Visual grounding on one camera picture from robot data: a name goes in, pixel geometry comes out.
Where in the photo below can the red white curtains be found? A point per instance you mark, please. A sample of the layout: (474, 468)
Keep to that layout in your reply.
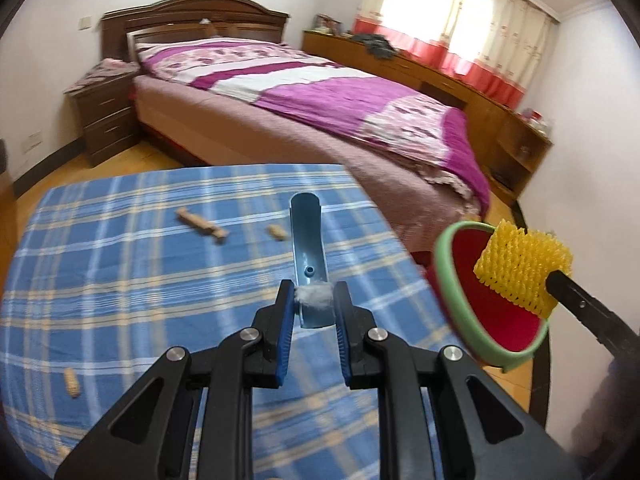
(493, 46)

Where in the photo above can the blue plastic handle piece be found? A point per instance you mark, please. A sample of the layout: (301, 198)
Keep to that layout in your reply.
(313, 291)

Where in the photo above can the dark wooden nightstand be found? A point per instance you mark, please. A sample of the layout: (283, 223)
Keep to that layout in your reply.
(106, 117)

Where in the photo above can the wooden clothespin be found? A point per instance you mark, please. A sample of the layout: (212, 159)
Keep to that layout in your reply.
(203, 225)

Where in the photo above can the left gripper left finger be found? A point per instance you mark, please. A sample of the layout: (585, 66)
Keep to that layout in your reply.
(190, 414)

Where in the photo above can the purple floral quilt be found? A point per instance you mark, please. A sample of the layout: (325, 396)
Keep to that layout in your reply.
(417, 131)

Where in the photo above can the wooden bed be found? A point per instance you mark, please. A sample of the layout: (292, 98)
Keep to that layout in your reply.
(224, 131)

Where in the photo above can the peanut beside orange box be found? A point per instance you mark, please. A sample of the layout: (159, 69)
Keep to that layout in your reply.
(72, 383)

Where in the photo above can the far small peanut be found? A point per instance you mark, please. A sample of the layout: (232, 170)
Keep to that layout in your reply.
(277, 232)

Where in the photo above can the blue plaid table cloth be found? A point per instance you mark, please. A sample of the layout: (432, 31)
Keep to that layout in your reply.
(106, 278)

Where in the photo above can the dark clothes on cabinet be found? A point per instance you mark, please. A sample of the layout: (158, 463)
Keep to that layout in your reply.
(376, 45)

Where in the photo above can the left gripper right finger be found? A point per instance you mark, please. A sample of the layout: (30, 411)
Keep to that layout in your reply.
(440, 416)

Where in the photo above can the folded cloth on nightstand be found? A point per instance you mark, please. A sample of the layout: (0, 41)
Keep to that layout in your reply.
(107, 69)

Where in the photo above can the long wooden cabinet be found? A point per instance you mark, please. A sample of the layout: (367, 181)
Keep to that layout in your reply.
(507, 149)

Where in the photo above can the red bucket green rim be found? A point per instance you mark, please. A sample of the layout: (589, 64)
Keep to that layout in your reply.
(496, 332)

